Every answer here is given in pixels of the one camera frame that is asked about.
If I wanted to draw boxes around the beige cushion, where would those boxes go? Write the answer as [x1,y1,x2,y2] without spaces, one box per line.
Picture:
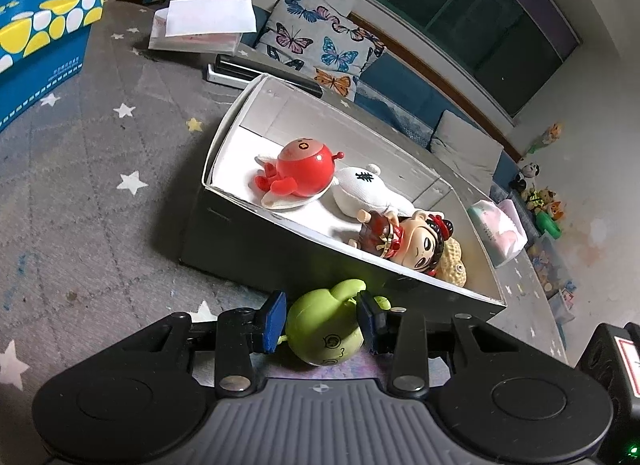
[431,110,503,186]

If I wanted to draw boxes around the white plush rabbit toy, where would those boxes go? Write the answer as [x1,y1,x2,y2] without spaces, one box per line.
[255,155,416,220]

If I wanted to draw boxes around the red octopus toy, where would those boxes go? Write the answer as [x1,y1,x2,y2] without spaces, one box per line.
[255,141,346,197]

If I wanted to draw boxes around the clear storage bin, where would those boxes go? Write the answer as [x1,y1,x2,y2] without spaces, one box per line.
[530,235,576,326]

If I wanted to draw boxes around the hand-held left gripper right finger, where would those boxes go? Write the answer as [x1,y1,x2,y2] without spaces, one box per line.
[356,291,538,393]

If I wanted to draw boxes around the grey star-print tablecloth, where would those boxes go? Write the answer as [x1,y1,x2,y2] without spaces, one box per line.
[0,0,571,465]

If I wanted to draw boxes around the tan peanut toy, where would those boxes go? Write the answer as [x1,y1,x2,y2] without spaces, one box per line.
[435,237,468,288]

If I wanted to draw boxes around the blue sofa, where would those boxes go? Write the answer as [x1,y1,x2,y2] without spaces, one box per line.
[350,52,521,196]

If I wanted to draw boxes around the pile of small plush toys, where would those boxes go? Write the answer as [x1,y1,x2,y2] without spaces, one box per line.
[510,122,568,238]

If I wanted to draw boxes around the pastel tissue pack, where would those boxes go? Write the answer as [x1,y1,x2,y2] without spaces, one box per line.
[470,199,528,267]

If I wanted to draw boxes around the butterfly print pillow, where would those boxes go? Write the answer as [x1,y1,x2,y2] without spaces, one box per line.
[256,0,388,103]

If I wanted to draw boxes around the black-haired doll figure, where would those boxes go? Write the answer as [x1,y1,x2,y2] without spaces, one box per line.
[345,207,455,277]

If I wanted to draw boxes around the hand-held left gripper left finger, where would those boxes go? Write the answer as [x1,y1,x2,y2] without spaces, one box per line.
[107,290,288,393]

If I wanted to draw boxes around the green round toy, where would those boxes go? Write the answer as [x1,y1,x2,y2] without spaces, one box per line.
[286,279,392,367]

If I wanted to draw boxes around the white paper bag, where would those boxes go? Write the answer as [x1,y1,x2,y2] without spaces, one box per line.
[148,0,256,53]

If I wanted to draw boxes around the grey cardboard box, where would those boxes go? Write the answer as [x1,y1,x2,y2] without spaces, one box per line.
[180,74,507,326]

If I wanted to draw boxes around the blue dotted tissue box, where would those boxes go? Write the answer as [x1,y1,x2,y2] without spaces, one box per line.
[0,0,106,133]

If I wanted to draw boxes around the black silver flat device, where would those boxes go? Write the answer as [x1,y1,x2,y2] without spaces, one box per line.
[206,54,323,98]

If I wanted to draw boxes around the dark window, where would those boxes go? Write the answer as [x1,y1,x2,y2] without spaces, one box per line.
[362,0,583,118]

